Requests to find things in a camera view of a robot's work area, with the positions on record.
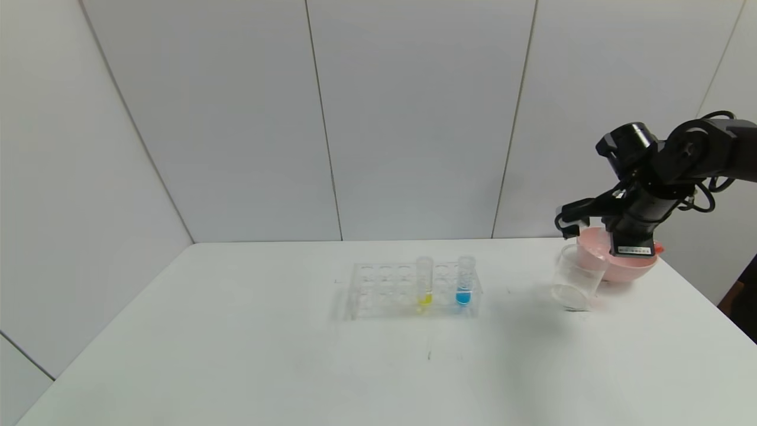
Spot clear plastic test tube rack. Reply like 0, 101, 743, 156
345, 260, 483, 321

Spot clear plastic beaker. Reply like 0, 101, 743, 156
550, 244, 608, 312

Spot pink bowl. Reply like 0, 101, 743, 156
575, 228, 658, 283

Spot test tube with blue pigment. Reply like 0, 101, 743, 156
456, 256, 477, 307

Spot dark furniture piece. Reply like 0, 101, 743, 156
717, 253, 757, 346

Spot test tube with yellow pigment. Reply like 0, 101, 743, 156
416, 256, 434, 308

